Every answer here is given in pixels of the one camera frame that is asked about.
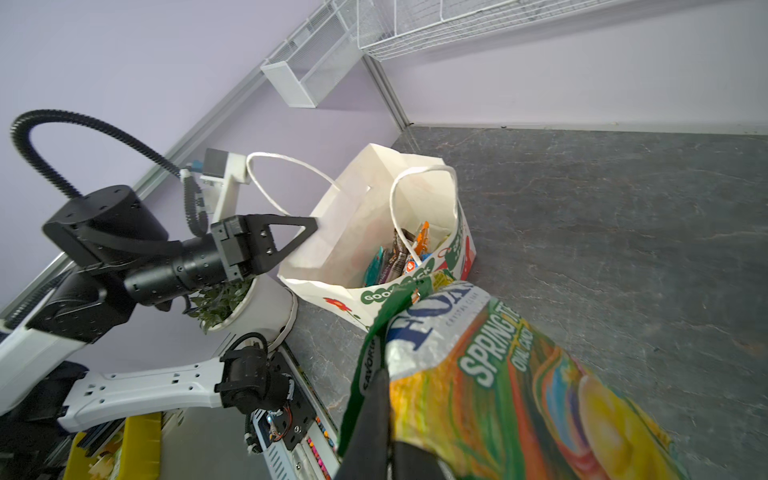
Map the teal snack pack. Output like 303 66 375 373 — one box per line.
363 247 386 287

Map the white mesh box basket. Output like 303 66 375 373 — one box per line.
261 1 363 109

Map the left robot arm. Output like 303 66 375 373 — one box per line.
1 109 318 452

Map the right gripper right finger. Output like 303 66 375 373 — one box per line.
392 442 446 480

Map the blue M&M's packet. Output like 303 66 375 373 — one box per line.
403 253 429 274

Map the small potted plant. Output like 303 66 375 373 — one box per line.
183 275 299 356

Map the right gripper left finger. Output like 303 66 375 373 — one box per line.
335 369 391 480

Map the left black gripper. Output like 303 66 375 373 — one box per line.
124 214 318 306

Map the white vented rail cover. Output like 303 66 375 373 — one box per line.
261 412 340 480

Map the brown M&M's packet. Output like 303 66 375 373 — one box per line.
377 233 406 284

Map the green Fox's candy bag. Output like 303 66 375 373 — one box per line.
338 271 688 479

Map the white paper gift bag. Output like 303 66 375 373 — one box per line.
278 144 476 329

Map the white wire shelf basket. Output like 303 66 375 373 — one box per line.
331 0 625 61

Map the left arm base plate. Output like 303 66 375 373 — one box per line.
245 347 318 454

